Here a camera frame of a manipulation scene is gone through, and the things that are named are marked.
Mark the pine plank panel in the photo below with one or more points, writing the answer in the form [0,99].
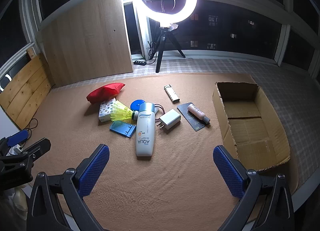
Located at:
[25,91]

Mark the yellow shuttlecock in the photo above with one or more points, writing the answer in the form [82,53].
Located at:
[120,112]

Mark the large light wooden board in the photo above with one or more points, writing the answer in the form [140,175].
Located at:
[87,38]

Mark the pink bottle with grey cap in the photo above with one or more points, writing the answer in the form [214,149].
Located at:
[197,113]

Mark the blue round case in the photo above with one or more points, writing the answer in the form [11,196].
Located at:
[136,104]

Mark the black card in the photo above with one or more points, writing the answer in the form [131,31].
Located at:
[192,121]

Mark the cardboard box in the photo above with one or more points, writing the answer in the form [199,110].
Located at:
[250,126]

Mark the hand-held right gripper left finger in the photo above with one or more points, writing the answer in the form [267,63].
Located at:
[96,168]

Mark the blue phone stand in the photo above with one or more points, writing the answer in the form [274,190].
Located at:
[121,129]

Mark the white charger plug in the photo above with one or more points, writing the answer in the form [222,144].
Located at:
[170,119]

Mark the black power strip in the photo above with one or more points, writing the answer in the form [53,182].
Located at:
[140,62]

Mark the white sunscreen bottle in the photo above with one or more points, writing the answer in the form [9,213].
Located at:
[145,133]

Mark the white dotted tissue pack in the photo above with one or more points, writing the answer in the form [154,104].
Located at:
[105,111]

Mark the red pouch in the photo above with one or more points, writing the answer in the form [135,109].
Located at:
[105,92]

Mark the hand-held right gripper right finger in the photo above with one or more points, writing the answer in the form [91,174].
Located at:
[228,171]

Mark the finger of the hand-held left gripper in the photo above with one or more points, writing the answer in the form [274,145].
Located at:
[35,149]
[16,137]

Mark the silver lighter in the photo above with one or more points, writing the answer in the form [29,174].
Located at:
[172,94]

